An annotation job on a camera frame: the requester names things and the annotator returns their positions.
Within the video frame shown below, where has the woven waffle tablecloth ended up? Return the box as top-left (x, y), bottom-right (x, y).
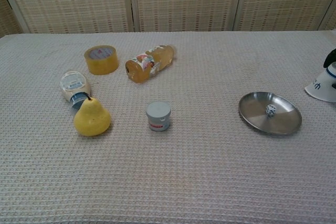
top-left (0, 30), bottom-right (336, 224)

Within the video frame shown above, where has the small grey lidded jar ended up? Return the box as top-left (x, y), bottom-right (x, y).
top-left (145, 101), bottom-right (172, 132)

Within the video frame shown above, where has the yellow pear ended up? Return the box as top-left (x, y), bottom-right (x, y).
top-left (73, 95), bottom-right (111, 137)

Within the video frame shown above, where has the woven folding screen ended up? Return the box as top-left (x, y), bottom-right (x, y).
top-left (0, 0), bottom-right (336, 38)

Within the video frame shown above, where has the white paper cup blue print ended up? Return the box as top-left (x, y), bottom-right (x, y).
top-left (304, 61), bottom-right (336, 103)

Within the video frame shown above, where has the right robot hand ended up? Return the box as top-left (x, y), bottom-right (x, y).
top-left (323, 48), bottom-right (336, 89)

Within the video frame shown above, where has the yellow packing tape roll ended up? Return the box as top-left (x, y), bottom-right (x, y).
top-left (83, 45), bottom-right (119, 76)

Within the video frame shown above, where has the round steel plate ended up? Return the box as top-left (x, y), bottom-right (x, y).
top-left (238, 91), bottom-right (303, 135)

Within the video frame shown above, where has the orange juice bottle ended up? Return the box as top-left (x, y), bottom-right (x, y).
top-left (125, 44), bottom-right (177, 84)

